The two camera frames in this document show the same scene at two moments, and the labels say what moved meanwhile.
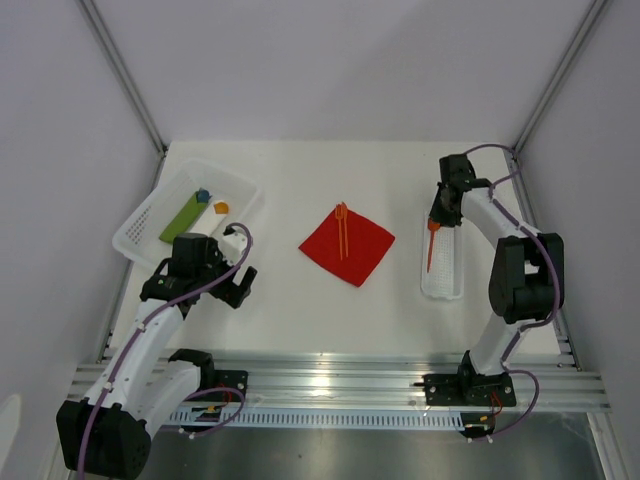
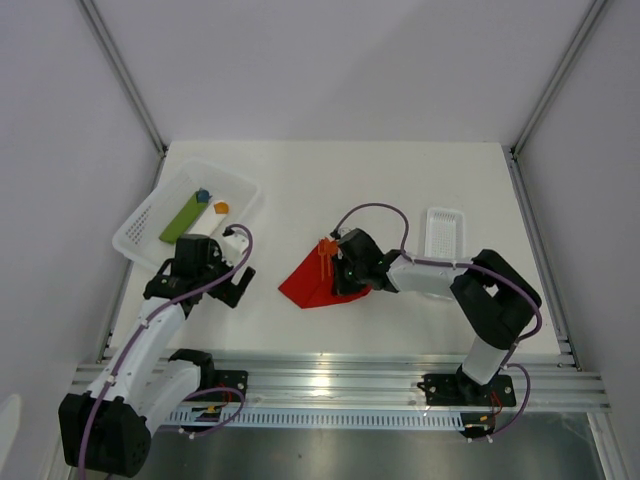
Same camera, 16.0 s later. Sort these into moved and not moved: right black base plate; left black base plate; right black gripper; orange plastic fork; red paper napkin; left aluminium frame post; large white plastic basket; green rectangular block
Moved: right black gripper; red paper napkin; orange plastic fork
Not moved: green rectangular block; large white plastic basket; left aluminium frame post; right black base plate; left black base plate
